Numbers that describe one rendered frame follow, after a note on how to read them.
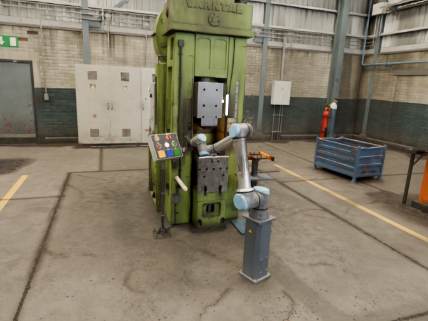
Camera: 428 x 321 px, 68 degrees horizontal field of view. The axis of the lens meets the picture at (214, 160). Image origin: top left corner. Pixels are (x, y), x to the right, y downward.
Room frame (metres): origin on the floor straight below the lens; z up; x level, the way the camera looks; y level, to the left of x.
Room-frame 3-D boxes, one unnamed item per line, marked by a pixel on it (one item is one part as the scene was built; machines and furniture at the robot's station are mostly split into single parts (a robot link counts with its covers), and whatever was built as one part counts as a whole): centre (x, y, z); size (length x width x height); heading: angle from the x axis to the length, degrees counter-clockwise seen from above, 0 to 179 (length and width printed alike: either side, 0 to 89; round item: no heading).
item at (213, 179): (3.93, 0.09, 0.69); 0.56 x 0.38 x 0.45; 19
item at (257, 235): (2.70, -0.43, 0.30); 0.22 x 0.22 x 0.60; 39
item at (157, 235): (3.44, 0.57, 0.05); 0.22 x 0.22 x 0.09; 19
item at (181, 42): (3.71, 0.41, 1.35); 0.08 x 0.05 x 1.70; 109
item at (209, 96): (3.92, 0.10, 1.56); 0.42 x 0.39 x 0.40; 19
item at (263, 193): (2.69, -0.42, 0.79); 0.17 x 0.15 x 0.18; 128
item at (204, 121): (3.90, 0.14, 1.32); 0.42 x 0.20 x 0.10; 19
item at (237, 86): (4.17, -0.17, 1.15); 0.44 x 0.26 x 2.30; 19
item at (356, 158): (6.62, -2.83, 0.36); 1.20 x 0.80 x 0.72; 25
